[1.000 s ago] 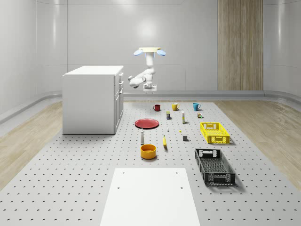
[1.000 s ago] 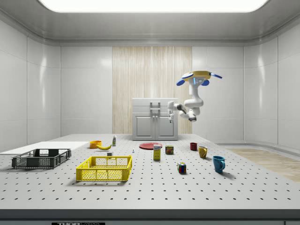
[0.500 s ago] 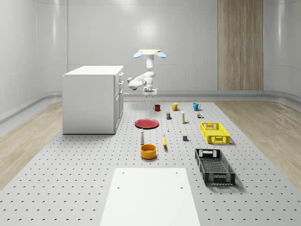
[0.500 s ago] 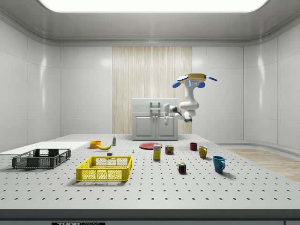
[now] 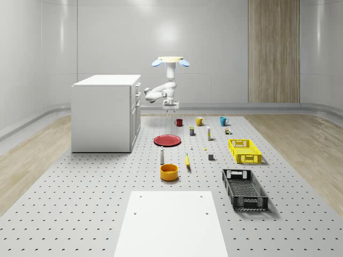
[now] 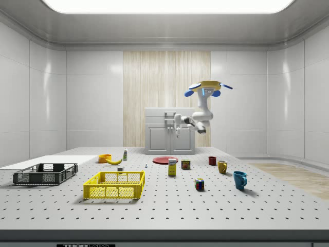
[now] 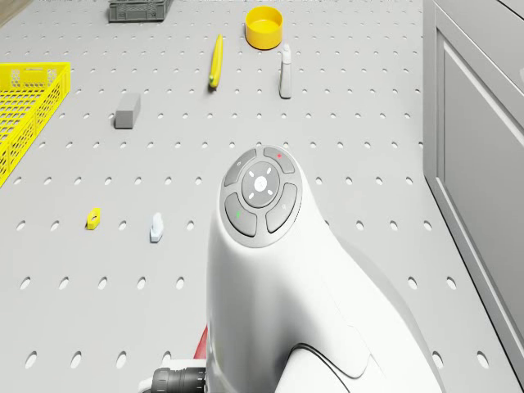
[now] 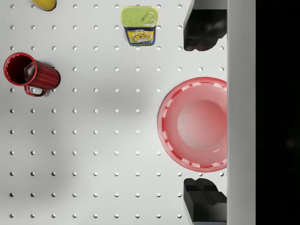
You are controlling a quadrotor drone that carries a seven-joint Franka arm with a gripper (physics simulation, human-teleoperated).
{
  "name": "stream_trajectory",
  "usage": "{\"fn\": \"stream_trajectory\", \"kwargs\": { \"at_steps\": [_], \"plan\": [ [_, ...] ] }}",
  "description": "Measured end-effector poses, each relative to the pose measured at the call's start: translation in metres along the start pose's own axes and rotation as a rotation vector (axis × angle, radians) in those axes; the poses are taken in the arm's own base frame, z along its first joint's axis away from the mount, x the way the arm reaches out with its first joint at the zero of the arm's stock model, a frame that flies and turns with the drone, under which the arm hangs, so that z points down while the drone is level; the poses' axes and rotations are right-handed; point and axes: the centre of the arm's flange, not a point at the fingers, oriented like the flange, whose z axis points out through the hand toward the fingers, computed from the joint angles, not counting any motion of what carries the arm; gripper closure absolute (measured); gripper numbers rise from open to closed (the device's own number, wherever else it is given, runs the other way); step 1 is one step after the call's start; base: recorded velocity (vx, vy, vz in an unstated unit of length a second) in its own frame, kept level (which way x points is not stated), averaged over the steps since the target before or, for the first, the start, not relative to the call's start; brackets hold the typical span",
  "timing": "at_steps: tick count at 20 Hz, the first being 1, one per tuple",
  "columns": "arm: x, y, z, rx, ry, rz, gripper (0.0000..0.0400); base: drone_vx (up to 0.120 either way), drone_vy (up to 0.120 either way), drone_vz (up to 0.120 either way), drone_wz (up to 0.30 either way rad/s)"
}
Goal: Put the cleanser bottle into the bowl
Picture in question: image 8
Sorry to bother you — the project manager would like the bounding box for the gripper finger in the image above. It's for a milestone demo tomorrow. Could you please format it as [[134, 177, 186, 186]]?
[[183, 178, 227, 225], [183, 9, 227, 52]]

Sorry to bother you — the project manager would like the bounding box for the flat-sided can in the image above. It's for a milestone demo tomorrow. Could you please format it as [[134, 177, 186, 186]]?
[[120, 6, 159, 46]]

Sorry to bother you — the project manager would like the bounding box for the red plate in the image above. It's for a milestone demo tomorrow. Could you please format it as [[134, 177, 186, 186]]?
[[157, 76, 227, 173]]

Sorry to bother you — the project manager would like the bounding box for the yellow mug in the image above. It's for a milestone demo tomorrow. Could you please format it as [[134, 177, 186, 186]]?
[[30, 0, 57, 11]]

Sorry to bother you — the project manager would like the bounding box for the red mug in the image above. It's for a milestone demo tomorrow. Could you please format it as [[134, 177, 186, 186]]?
[[3, 52, 61, 97]]

